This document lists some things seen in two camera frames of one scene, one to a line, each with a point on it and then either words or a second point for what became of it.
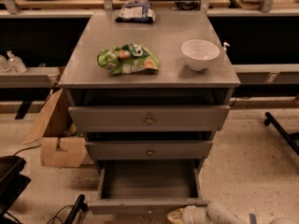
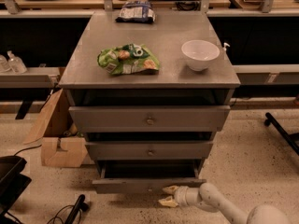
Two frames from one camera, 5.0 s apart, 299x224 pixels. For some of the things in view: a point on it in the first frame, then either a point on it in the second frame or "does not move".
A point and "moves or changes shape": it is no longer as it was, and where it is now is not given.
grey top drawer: (149, 118) does not move
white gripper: (189, 216) to (181, 195)
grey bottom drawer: (147, 188) moves or changes shape
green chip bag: (130, 58) does not move
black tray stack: (12, 182) does not move
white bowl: (199, 53) does not move
